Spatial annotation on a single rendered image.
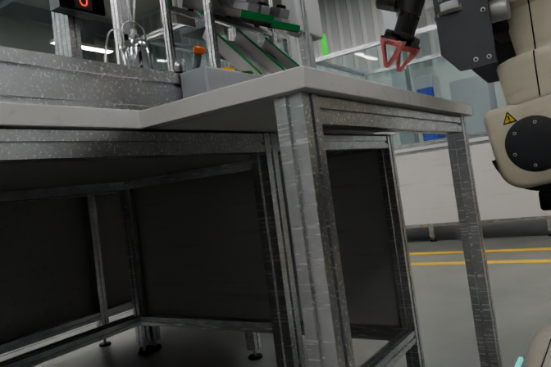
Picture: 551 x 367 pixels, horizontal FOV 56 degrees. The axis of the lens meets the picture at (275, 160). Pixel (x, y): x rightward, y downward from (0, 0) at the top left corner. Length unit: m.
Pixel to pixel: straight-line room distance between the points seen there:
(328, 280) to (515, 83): 0.57
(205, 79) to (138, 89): 0.13
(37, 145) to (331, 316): 0.45
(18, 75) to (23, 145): 0.13
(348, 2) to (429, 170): 6.29
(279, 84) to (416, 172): 4.41
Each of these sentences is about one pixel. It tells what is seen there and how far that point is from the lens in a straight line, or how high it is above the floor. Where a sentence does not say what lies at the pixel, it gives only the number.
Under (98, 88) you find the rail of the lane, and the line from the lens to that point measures 0.93.
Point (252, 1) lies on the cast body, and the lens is 1.54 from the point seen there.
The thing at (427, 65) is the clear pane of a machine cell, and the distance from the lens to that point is 5.10.
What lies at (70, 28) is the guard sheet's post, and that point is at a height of 1.14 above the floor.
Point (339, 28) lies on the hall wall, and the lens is 10.73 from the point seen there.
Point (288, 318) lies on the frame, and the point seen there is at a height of 0.42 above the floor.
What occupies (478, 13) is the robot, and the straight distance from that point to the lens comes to 1.09.
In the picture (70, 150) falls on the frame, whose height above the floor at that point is 0.80.
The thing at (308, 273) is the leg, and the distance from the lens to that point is 0.70.
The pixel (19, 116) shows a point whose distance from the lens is 0.74.
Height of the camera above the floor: 0.71
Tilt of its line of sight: 3 degrees up
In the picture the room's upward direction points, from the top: 8 degrees counter-clockwise
